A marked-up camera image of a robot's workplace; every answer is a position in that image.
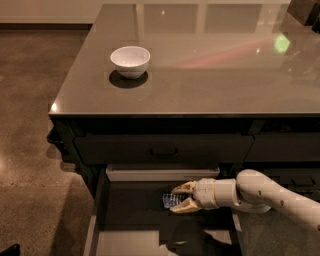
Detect dark top drawer front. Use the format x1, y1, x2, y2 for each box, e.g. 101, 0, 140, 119
74, 135, 254, 168

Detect right side drawer front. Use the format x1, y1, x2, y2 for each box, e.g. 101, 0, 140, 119
263, 168, 320, 192

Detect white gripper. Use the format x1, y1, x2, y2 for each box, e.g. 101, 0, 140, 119
170, 178, 217, 214

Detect black object floor corner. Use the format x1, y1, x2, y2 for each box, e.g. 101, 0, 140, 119
0, 244, 20, 256

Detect open middle drawer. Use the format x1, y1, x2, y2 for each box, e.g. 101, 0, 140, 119
83, 165, 247, 256

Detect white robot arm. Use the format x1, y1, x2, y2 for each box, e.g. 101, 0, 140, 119
170, 169, 320, 234

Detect dark blue rxbar wrapper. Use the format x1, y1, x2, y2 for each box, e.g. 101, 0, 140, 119
162, 193, 184, 209

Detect black drawer handle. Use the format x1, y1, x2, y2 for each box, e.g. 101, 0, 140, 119
149, 148, 179, 159

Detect white ceramic bowl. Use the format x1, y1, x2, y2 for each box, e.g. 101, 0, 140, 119
110, 46, 151, 79

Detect dark cabinet counter unit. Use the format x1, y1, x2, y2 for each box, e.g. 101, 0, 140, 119
49, 1, 320, 256

